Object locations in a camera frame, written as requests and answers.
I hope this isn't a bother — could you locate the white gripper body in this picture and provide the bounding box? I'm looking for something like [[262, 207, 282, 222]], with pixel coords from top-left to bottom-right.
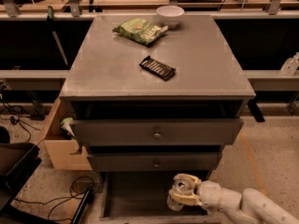
[[196, 181, 242, 224]]

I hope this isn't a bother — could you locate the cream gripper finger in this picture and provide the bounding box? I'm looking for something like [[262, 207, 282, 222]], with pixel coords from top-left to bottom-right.
[[174, 174, 202, 189], [167, 192, 202, 206]]

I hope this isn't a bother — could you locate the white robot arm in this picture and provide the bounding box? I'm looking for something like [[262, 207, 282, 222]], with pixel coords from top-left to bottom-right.
[[167, 174, 299, 224]]

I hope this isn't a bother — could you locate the grey bottom drawer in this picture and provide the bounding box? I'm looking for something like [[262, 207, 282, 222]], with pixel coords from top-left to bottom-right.
[[100, 171, 221, 224]]

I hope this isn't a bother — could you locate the grey drawer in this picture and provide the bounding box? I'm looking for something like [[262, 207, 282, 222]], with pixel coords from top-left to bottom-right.
[[100, 171, 221, 224], [88, 152, 221, 172], [70, 119, 244, 147]]

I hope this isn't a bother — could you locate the grey middle drawer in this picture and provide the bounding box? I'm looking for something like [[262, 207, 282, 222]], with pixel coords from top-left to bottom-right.
[[88, 152, 221, 172]]

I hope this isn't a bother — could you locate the grey top drawer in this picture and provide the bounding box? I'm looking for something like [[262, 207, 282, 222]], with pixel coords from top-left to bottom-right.
[[70, 119, 244, 147]]

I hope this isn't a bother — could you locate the grey drawer cabinet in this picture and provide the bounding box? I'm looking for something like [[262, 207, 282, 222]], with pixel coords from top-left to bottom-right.
[[59, 13, 256, 185]]

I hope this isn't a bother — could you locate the black chocolate bar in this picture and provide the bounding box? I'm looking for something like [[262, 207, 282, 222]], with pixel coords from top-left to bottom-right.
[[139, 56, 176, 81]]

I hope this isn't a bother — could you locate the wooden box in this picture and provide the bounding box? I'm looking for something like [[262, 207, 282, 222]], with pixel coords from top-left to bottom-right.
[[40, 98, 92, 171]]

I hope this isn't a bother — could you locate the green item in box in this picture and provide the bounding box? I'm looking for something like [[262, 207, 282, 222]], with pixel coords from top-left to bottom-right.
[[60, 118, 75, 140]]

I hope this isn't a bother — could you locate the clear plastic bottle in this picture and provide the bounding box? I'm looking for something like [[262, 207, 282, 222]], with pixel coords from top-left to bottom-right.
[[280, 52, 299, 76]]

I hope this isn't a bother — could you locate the green chip bag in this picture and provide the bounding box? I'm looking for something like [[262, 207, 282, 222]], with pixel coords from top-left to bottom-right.
[[113, 18, 168, 46]]

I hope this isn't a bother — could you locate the white bowl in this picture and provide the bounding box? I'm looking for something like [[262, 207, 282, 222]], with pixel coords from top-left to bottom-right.
[[156, 6, 185, 28]]

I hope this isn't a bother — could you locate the black chair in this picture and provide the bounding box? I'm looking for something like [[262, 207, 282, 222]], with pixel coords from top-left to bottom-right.
[[0, 125, 43, 217]]

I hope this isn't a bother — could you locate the black floor cable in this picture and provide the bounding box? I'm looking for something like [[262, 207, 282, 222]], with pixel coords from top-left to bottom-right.
[[13, 175, 95, 222]]

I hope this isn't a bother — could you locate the green handled tool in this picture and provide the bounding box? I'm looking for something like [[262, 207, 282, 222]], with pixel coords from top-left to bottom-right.
[[47, 6, 68, 65]]

